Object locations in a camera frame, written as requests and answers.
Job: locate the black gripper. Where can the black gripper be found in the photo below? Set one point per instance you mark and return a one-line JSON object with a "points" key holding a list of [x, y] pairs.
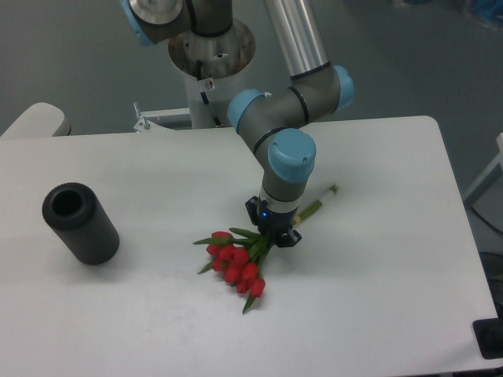
{"points": [[276, 217]]}

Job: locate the red tulip bouquet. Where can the red tulip bouquet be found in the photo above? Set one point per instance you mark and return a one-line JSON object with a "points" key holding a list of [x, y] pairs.
{"points": [[238, 255]]}

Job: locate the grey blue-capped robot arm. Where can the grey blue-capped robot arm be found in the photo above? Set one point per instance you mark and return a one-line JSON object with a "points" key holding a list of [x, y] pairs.
{"points": [[270, 125]]}

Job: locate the dark grey cylindrical vase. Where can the dark grey cylindrical vase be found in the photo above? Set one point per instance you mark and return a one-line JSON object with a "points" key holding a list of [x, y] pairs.
{"points": [[73, 211]]}

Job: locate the white furniture at right edge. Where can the white furniture at right edge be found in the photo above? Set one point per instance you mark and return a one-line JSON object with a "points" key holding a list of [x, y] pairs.
{"points": [[489, 175]]}

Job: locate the black device at table edge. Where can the black device at table edge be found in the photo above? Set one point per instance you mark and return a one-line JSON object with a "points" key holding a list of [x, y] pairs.
{"points": [[488, 333]]}

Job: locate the white chair armrest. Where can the white chair armrest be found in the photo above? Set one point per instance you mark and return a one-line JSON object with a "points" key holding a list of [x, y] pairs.
{"points": [[39, 120]]}

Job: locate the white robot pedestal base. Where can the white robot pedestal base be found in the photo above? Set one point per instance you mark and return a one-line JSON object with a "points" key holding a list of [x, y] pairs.
{"points": [[214, 71]]}

